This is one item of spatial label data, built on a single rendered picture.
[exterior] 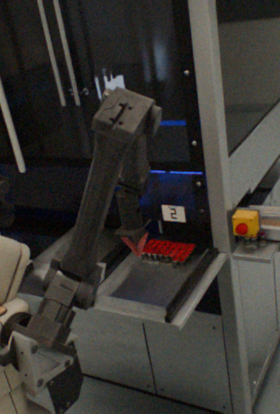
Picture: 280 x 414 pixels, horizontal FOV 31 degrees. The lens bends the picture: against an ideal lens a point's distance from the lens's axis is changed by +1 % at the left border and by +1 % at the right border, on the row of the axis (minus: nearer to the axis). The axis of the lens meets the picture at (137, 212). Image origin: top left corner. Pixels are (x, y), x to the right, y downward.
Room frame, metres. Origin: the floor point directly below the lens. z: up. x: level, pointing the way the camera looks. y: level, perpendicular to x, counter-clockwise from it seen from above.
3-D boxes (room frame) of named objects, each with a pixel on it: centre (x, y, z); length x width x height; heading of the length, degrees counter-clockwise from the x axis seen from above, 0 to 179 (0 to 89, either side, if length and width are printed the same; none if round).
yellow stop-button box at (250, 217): (1.48, -0.35, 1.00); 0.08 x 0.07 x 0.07; 147
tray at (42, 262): (1.70, 0.21, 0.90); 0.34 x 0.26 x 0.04; 147
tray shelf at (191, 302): (1.55, 0.10, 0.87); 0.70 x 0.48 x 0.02; 57
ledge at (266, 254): (1.51, -0.39, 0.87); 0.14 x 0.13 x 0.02; 147
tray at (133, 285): (1.42, -0.02, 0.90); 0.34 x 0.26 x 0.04; 147
